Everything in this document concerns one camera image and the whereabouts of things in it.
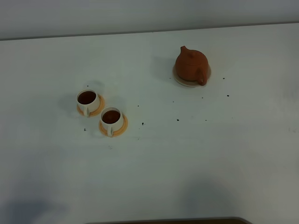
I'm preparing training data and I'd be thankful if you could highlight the brown clay teapot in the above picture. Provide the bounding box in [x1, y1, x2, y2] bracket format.
[175, 46, 209, 86]

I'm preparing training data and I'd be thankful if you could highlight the beige round teapot coaster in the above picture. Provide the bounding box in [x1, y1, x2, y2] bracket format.
[172, 65, 212, 88]

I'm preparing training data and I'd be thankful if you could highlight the orange saucer far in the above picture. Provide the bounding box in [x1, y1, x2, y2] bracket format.
[77, 94, 105, 117]

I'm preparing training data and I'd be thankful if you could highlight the white teacup far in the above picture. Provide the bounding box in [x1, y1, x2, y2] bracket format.
[77, 89, 100, 117]

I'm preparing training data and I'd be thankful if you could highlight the orange saucer near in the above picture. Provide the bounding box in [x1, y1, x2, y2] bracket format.
[99, 115, 128, 137]

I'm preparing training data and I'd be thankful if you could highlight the orange saucer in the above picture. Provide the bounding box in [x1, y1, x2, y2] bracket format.
[99, 115, 128, 137]
[77, 94, 105, 117]

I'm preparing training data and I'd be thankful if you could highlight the white teacup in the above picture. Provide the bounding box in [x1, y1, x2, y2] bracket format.
[77, 89, 100, 117]
[100, 106, 124, 137]

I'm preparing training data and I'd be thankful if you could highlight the white teacup near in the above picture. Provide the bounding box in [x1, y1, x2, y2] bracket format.
[100, 106, 124, 137]

